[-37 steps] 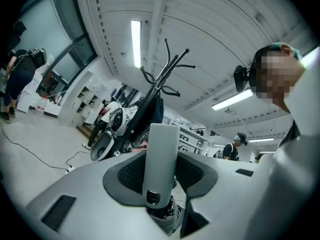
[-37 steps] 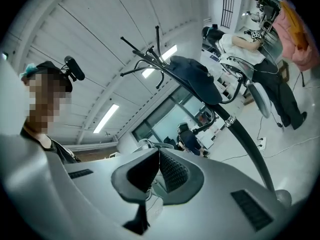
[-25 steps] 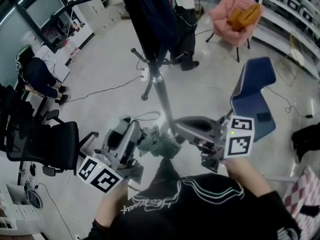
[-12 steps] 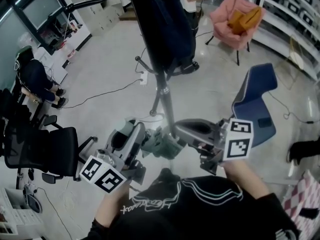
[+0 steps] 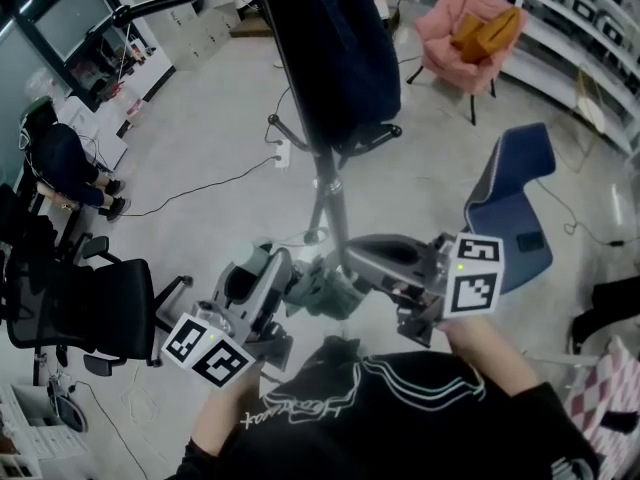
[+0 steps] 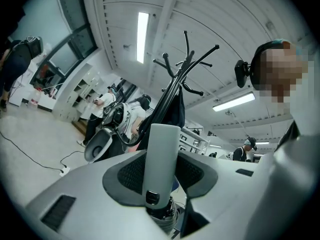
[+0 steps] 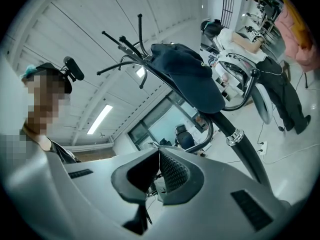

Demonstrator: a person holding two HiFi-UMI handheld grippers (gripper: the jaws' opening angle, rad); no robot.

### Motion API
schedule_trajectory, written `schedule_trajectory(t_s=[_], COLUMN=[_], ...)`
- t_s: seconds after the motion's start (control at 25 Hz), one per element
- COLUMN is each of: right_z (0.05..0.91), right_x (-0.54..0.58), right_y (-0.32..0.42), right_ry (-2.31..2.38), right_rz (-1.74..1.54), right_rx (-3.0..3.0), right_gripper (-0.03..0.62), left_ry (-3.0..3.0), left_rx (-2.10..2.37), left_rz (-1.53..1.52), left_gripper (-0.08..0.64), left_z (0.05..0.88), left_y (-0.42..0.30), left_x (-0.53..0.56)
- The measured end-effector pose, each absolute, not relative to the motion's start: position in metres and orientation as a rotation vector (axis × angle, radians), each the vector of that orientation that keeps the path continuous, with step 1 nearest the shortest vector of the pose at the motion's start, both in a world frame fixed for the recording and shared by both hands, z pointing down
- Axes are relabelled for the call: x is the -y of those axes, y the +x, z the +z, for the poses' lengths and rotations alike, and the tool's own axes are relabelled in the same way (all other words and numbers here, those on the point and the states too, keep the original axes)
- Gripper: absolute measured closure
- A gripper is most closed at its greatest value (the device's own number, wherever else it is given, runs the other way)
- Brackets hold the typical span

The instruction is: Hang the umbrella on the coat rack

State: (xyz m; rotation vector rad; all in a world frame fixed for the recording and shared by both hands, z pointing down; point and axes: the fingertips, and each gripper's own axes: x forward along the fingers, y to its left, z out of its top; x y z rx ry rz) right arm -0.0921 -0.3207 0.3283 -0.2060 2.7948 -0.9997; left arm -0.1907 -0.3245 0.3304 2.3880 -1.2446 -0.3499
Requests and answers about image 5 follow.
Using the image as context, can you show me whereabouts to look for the black cable with adapter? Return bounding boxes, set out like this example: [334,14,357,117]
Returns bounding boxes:
[535,177,627,249]

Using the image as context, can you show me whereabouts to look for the person's right forearm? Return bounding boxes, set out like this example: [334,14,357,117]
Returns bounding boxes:
[442,315,540,400]

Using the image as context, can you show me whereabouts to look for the low white cabinet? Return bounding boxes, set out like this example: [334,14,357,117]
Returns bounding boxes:
[54,95,130,170]

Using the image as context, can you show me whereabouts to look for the black office chair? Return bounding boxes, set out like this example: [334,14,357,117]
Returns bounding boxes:
[0,235,195,378]

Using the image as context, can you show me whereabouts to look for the black floor cable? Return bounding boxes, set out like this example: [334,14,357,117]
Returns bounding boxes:
[118,155,284,218]

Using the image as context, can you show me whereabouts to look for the person's left forearm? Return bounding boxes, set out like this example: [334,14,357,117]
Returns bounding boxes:
[188,362,265,458]

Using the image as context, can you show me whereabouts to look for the black coat rack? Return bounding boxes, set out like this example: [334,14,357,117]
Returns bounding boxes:
[112,0,405,275]

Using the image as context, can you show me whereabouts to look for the large glass window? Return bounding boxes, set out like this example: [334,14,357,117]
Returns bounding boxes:
[0,0,176,114]

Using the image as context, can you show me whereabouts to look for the person's black t-shirt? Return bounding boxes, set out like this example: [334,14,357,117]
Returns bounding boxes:
[164,335,604,480]

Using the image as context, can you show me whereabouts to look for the dark navy garment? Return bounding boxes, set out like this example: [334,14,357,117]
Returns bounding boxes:
[257,0,404,144]

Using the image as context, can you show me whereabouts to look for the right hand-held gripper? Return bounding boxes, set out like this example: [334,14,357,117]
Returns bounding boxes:
[343,232,505,347]

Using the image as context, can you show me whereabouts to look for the pink armchair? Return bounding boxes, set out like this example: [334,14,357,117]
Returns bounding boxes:
[407,0,529,127]

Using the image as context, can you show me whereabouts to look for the row of printed storage boxes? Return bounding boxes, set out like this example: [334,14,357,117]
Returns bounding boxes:
[559,0,640,52]

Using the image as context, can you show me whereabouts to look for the gold wire stool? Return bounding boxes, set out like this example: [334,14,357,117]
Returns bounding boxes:
[569,62,610,175]

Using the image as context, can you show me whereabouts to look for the blue chair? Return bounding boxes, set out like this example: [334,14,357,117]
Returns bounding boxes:
[462,121,557,297]

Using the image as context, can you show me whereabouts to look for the white boxes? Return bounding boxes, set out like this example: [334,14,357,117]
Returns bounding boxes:
[0,381,94,480]

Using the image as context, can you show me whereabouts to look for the grey lockers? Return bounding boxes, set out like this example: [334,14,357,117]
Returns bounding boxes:
[144,0,236,72]

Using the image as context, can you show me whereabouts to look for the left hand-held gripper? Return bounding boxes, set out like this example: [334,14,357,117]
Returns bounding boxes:
[160,251,297,390]

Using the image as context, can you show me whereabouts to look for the dark round disc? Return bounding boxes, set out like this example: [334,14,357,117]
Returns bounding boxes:
[48,382,89,435]

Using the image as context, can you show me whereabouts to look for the white metal shelf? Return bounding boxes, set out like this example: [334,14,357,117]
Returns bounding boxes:
[499,0,640,155]

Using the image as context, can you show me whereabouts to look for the pink checkered cloth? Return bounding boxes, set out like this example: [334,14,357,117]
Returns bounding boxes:
[564,335,640,464]

